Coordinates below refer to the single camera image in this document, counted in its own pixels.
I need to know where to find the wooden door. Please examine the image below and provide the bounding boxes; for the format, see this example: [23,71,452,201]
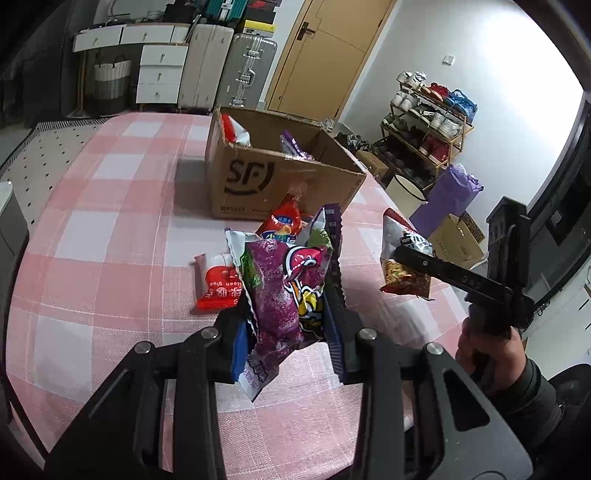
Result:
[266,0,396,121]

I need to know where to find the white grey snack bag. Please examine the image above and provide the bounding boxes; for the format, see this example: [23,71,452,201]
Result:
[380,208,434,299]

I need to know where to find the white drawer desk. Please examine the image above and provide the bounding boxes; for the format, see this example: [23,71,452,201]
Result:
[73,23,189,105]

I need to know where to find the grey side cabinet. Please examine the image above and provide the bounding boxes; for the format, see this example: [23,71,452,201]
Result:
[0,180,31,319]

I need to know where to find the small cardboard box floor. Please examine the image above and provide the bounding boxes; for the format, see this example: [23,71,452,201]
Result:
[356,150,389,181]

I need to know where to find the person's right hand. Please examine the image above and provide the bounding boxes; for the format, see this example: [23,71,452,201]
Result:
[455,317,527,391]

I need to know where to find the stacked shoe boxes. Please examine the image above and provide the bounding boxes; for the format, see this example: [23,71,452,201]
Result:
[243,0,281,25]

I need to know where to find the silver suitcase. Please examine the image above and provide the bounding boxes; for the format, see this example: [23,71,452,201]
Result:
[215,33,277,109]

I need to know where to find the cream trash bin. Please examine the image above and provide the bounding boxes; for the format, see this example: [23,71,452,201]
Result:
[386,174,427,218]

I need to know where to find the dotted cream rug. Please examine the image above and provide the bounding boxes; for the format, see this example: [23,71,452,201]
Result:
[1,119,106,233]

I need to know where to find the brown paper cat bag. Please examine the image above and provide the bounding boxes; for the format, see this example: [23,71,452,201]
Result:
[429,215,485,269]

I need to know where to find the SF cardboard box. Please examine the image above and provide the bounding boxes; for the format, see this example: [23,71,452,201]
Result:
[205,107,366,220]

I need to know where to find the teal suitcase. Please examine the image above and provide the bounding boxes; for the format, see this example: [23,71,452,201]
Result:
[204,0,249,22]

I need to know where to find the purple gift bag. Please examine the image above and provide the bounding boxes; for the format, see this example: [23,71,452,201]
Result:
[410,164,484,238]

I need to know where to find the beige suitcase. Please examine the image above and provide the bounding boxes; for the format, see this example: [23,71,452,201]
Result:
[178,24,235,111]

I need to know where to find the purple grape candy bag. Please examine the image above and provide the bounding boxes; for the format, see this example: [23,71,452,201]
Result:
[225,204,342,401]

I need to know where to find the large white red snack bag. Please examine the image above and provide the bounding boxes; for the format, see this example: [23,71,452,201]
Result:
[221,113,252,147]

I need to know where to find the pink plaid tablecloth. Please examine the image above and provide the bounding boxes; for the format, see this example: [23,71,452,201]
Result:
[4,111,468,476]

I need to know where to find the wooden shoe rack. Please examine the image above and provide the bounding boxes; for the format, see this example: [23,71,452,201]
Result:
[376,71,478,192]

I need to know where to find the red white balloon glue pack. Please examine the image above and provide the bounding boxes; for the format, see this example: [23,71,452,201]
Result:
[194,253,242,312]

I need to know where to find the woven laundry basket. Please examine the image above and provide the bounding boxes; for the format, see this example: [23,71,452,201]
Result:
[93,55,131,115]

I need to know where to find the red triangular chips bag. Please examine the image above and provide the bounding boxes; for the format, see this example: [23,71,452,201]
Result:
[256,194,303,243]

